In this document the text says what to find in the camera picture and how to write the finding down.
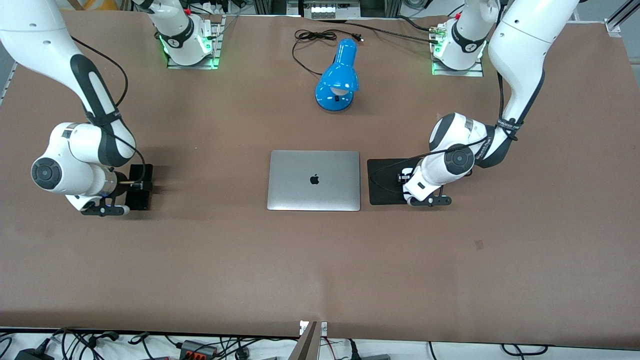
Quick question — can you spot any black smartphone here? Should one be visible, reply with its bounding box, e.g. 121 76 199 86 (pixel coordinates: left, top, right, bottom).
125 164 154 211

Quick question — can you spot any black mouse pad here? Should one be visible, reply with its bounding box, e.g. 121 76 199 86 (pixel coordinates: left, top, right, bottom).
367 158 416 206

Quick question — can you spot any silver closed laptop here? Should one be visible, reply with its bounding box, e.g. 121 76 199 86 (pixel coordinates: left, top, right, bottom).
266 150 362 212

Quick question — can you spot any blue desk lamp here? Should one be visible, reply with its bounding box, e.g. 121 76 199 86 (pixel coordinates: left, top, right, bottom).
315 38 360 112

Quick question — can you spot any grey box with orange connectors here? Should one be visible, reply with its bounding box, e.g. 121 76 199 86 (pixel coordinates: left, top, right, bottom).
180 340 218 360

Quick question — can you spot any white power strip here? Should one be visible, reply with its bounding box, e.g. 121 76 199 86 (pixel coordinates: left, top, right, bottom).
302 0 362 20

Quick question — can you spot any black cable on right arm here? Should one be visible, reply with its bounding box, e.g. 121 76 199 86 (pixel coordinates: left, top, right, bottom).
70 35 147 188

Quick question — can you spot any metal base plate of left arm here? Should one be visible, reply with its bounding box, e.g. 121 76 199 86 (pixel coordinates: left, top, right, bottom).
431 25 485 77

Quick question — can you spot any metal base plate of right arm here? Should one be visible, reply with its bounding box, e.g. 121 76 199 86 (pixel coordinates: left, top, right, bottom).
166 15 223 70

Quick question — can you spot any aluminium table edge rail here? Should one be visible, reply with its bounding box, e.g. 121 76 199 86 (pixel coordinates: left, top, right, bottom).
0 62 18 103

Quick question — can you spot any black lamp power cord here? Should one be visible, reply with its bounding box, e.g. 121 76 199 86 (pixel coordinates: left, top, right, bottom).
291 29 364 77

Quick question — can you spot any black cable to arm base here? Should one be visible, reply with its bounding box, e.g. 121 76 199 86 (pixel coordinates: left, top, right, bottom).
312 19 443 38

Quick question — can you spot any black looped floor cable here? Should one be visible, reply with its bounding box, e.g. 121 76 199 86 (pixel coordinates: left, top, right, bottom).
501 344 549 357

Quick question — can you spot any grey camera stand post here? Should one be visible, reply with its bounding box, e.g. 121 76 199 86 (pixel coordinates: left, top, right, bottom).
287 321 321 360

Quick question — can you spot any aluminium frame corner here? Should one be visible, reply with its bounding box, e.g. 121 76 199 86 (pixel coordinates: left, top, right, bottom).
605 0 640 38

